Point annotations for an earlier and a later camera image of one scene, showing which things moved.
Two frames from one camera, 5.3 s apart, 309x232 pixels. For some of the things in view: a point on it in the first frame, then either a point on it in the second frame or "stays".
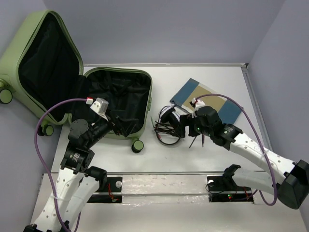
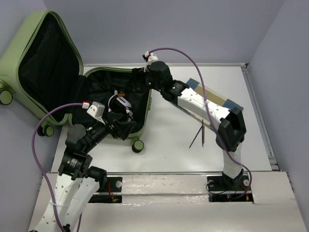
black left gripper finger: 114,115 stays
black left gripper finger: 126,128 stays
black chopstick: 192,142 stays
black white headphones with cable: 166,130 → 118,105
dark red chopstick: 203,139 stays
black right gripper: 184,119 → 139,71
